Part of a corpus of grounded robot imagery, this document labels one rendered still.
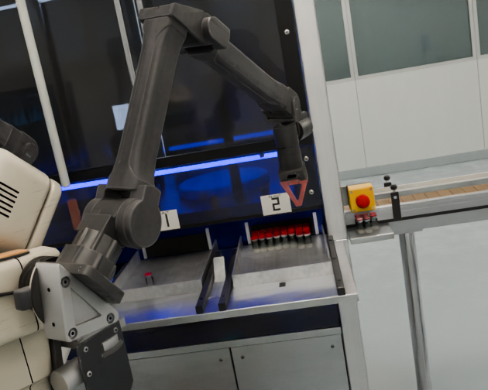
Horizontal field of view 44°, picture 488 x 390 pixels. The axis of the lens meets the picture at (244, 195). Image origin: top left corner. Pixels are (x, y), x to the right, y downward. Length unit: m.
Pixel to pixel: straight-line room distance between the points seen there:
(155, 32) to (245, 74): 0.27
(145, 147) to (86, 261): 0.21
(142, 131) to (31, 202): 0.21
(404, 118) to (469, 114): 0.65
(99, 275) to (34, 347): 0.24
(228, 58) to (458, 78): 5.45
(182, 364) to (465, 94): 5.09
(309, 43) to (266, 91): 0.42
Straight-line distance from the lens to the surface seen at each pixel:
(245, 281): 1.57
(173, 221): 1.82
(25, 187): 1.00
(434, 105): 6.52
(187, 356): 1.99
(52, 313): 0.89
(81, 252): 0.90
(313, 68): 1.72
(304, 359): 1.96
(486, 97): 6.65
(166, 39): 1.04
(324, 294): 1.46
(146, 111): 0.99
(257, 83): 1.29
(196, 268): 1.78
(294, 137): 1.43
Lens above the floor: 1.46
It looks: 13 degrees down
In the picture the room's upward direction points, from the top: 10 degrees counter-clockwise
